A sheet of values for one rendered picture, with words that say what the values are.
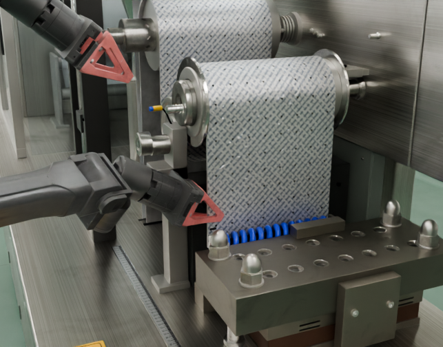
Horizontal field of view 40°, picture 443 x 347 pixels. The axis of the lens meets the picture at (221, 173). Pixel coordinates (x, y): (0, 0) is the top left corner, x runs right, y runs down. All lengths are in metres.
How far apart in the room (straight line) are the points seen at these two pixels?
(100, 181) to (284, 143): 0.34
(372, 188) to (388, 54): 0.26
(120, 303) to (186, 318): 0.13
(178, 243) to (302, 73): 0.37
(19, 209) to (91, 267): 0.47
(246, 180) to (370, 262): 0.24
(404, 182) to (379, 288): 0.48
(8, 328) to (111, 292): 1.70
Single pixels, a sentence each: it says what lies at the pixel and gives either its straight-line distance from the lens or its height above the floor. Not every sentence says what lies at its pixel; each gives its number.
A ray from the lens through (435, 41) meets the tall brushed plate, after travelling 1.00.
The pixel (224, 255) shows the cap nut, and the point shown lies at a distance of 0.94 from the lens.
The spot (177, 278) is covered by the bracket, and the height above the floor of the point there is 0.92.
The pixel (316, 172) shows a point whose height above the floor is 1.12.
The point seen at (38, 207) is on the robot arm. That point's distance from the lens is 0.80.
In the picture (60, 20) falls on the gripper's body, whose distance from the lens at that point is 0.89.
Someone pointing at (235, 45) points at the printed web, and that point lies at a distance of 1.21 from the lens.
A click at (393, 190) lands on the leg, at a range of 1.37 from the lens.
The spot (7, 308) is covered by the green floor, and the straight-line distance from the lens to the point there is 2.96.
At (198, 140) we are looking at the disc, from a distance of 0.98.
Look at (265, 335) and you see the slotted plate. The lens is 0.92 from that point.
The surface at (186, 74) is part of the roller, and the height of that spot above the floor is 1.29.
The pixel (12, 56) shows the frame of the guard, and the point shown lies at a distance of 1.90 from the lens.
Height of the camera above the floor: 1.46
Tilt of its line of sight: 19 degrees down
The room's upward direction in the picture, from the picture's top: straight up
